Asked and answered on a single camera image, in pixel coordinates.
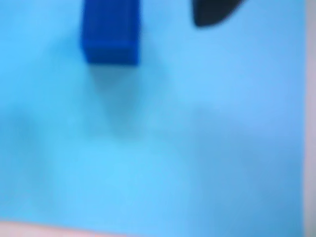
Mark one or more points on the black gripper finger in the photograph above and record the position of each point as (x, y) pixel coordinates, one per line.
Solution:
(212, 11)

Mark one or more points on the tiny blue cube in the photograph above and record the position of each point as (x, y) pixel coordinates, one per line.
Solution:
(111, 29)

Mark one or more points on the light blue paper square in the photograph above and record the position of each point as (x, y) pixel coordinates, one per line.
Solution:
(172, 148)

